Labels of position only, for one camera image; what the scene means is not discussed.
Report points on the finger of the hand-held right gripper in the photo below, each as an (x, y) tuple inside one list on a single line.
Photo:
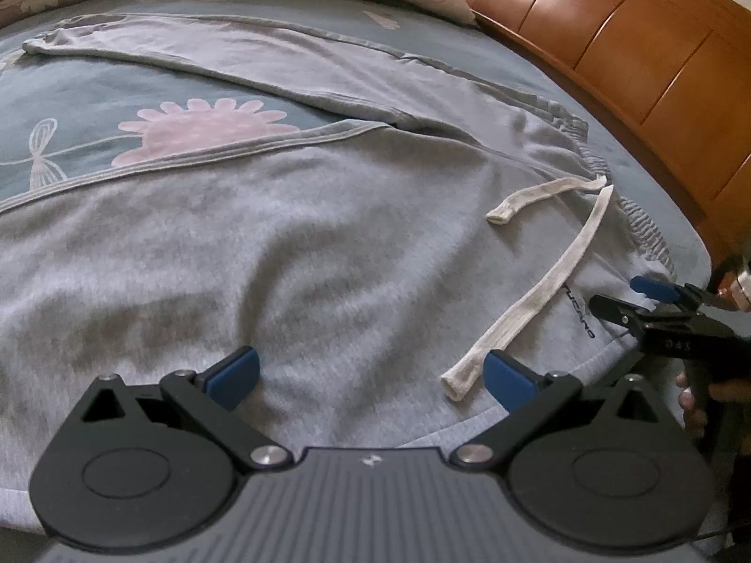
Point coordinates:
[(651, 288), (622, 311)]

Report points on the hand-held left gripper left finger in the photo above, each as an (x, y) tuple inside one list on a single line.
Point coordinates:
[(234, 375)]

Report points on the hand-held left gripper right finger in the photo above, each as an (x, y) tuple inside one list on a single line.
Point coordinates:
[(507, 378)]

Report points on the person's right hand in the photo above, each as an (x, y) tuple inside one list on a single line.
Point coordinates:
[(687, 407)]

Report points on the pink metal object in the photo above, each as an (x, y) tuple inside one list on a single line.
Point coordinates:
[(740, 287)]

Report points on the wooden bed headboard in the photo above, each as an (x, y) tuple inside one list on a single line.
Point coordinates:
[(616, 41)]

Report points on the teal floral bed sheet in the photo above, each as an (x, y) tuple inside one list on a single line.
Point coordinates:
[(76, 99)]

